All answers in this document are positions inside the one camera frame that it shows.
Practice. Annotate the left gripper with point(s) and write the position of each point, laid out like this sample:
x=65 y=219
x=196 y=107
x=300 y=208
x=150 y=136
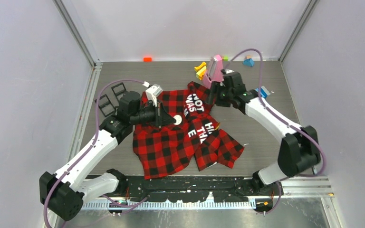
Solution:
x=162 y=117

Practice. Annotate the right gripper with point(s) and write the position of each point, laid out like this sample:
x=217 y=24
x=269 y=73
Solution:
x=216 y=88

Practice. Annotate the red black plaid shirt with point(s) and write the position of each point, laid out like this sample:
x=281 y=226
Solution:
x=167 y=150

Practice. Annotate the black display box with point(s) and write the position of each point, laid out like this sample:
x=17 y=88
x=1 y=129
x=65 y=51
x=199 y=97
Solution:
x=119 y=90
x=105 y=106

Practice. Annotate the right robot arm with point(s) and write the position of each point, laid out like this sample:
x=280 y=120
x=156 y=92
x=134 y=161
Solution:
x=299 y=149

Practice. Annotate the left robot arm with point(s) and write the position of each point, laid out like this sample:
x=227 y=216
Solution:
x=66 y=191

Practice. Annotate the pink metronome box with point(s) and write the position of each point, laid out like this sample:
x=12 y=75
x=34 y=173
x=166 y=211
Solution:
x=213 y=71

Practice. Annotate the yellow toy blocks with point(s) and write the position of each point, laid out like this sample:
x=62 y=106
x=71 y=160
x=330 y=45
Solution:
x=200 y=70

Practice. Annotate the blue wooden block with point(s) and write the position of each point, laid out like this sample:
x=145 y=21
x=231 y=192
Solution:
x=248 y=61

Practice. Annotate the stacked colourful bricks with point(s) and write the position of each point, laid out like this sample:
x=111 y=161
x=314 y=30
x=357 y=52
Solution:
x=263 y=91

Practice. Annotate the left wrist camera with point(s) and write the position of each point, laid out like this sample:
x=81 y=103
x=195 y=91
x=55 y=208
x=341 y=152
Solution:
x=152 y=92

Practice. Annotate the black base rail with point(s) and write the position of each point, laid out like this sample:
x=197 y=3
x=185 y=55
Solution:
x=190 y=189

